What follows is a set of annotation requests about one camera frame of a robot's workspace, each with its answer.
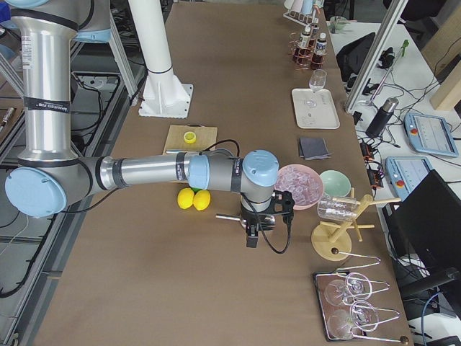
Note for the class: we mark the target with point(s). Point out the copper wire bottle basket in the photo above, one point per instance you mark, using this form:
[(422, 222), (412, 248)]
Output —
[(309, 49)]

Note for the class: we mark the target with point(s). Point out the cream rabbit tray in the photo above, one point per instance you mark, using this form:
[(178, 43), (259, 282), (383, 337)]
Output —
[(315, 110)]

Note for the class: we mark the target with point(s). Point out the black mirror tray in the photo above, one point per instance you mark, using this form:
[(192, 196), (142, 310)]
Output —
[(322, 279)]

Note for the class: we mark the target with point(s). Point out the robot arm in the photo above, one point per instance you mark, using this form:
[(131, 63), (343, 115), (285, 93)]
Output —
[(51, 176)]

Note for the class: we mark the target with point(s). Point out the tea bottle near pedestal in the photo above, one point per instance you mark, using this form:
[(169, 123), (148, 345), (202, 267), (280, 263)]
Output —
[(319, 52)]

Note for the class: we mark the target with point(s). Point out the blue teach pendant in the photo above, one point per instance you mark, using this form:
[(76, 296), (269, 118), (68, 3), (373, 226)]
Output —
[(406, 172), (429, 134)]

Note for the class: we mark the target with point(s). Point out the clear glass on rack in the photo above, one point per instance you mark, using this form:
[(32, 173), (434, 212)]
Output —
[(337, 208)]

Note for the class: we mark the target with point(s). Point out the black monitor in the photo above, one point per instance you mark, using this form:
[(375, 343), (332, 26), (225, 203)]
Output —
[(430, 219)]

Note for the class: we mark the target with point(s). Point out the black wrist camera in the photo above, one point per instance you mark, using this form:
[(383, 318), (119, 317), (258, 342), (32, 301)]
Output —
[(282, 203)]

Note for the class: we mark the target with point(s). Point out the wooden glass drying rack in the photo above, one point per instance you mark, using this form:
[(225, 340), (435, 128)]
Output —
[(330, 238)]

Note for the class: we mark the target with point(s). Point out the yellow lemon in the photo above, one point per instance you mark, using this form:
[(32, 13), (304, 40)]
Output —
[(201, 200), (185, 198)]

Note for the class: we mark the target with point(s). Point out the steel ice scoop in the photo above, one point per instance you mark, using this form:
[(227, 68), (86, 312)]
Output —
[(230, 218)]

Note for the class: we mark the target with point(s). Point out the wine glass lying lower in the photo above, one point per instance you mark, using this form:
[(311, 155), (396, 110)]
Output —
[(361, 317)]

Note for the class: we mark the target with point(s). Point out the pink bowl with ice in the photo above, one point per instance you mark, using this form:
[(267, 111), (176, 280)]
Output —
[(302, 182)]

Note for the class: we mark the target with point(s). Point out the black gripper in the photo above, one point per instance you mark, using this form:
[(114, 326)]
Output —
[(256, 220)]

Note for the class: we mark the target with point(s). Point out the wine glass lying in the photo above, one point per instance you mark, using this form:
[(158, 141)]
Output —
[(361, 317), (347, 289)]

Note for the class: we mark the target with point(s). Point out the yellow lemon lower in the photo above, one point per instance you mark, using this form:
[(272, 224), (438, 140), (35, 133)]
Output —
[(201, 200)]

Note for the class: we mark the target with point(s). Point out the clear wine glass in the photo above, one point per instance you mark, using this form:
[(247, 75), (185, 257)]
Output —
[(316, 83)]

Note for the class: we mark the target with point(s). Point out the blue teach pendant far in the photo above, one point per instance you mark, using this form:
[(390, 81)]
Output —
[(429, 134)]

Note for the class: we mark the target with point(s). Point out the half lemon slice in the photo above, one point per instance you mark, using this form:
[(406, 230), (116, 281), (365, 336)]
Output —
[(190, 137)]

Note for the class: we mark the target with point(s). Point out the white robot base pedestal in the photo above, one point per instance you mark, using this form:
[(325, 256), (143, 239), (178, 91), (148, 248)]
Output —
[(163, 95)]

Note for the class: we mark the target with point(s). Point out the grey folded cloth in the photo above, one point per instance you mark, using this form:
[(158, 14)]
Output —
[(313, 148)]

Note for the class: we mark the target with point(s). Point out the wine glass lying upper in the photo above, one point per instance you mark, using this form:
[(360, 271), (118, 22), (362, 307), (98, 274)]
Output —
[(347, 289)]

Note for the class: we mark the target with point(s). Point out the bamboo cutting board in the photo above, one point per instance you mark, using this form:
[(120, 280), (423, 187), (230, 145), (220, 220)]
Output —
[(206, 136)]

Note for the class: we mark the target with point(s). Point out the black thermos bottle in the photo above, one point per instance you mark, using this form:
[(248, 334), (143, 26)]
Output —
[(382, 117)]

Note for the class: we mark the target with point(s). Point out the yellow lemon upper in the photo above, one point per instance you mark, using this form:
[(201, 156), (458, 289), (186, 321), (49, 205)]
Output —
[(185, 198)]

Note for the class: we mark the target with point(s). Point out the tea bottle by handle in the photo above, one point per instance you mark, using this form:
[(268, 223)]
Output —
[(301, 49)]

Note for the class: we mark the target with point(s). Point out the green bowl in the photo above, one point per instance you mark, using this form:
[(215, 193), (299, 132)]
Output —
[(335, 183)]

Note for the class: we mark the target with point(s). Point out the blue teach pendant near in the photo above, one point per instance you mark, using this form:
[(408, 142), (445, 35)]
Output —
[(406, 172)]

